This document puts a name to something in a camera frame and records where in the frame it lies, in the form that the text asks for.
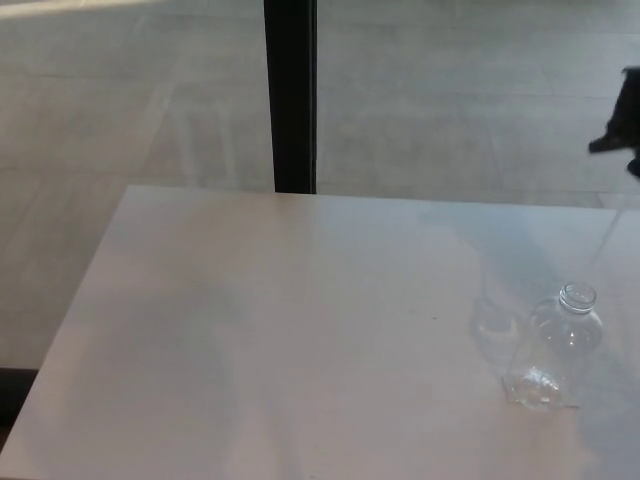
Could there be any black trigger sprayer lid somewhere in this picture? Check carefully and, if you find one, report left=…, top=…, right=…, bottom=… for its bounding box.
left=588, top=66, right=640, bottom=264

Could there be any clear plastic bottle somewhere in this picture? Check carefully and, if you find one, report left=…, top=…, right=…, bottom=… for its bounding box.
left=501, top=282, right=605, bottom=409

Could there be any black window frame post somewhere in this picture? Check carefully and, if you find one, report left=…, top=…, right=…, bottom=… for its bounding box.
left=263, top=0, right=319, bottom=195

